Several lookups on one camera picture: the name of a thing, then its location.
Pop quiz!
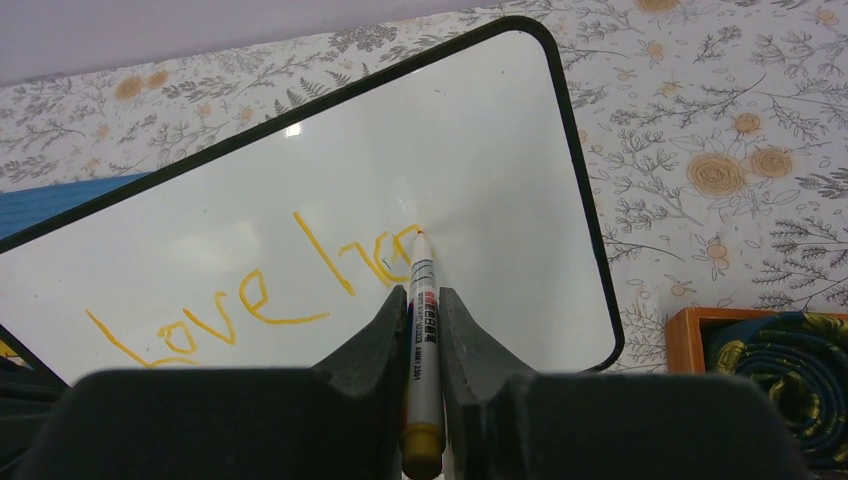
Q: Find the white marker pen yellow end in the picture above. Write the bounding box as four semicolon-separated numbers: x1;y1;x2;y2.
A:
400;230;446;479

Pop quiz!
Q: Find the orange wooden compartment tray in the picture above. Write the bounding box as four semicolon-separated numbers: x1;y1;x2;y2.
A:
665;306;848;379

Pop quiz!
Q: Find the rolled dark tie top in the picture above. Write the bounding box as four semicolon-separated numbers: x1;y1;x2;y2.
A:
703;312;847;471

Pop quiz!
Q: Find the blue cartoon print cloth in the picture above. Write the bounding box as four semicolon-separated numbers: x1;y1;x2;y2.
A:
1;173;146;239

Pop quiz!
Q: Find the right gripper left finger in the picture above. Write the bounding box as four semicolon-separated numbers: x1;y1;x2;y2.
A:
13;286;408;479

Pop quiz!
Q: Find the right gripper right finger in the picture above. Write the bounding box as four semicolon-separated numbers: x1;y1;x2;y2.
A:
439;288;812;479

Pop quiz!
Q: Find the small black-framed whiteboard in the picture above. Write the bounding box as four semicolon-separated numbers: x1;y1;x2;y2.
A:
1;17;623;384

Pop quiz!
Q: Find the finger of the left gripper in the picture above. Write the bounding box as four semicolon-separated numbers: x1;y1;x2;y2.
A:
1;327;69;464

